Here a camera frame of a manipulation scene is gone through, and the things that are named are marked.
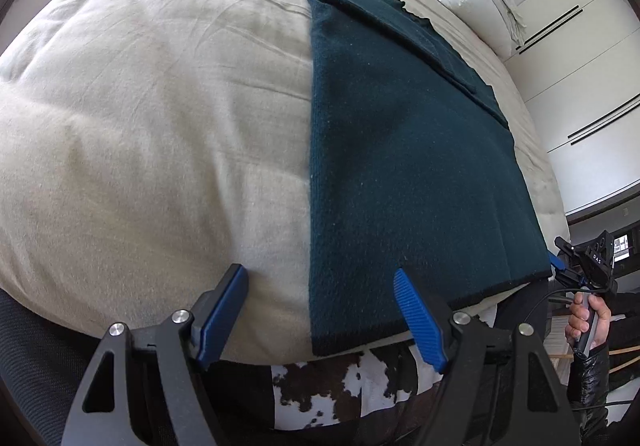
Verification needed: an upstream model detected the person's right hand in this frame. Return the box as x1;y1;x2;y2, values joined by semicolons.
565;292;612;350

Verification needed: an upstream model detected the beige bed cover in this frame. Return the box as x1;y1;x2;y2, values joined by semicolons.
1;0;568;365

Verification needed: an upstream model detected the black jacket right forearm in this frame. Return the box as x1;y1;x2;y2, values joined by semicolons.
566;343;610;445

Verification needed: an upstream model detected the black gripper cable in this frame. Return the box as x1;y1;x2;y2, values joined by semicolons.
418;286;640;446

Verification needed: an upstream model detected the dark green knit sweater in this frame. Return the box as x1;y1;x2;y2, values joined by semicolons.
308;0;550;356

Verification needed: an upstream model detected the cow print rug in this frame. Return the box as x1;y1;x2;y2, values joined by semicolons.
271;301;501;432

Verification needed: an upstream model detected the white wardrobe with black handles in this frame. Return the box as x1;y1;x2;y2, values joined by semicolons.
506;0;639;218

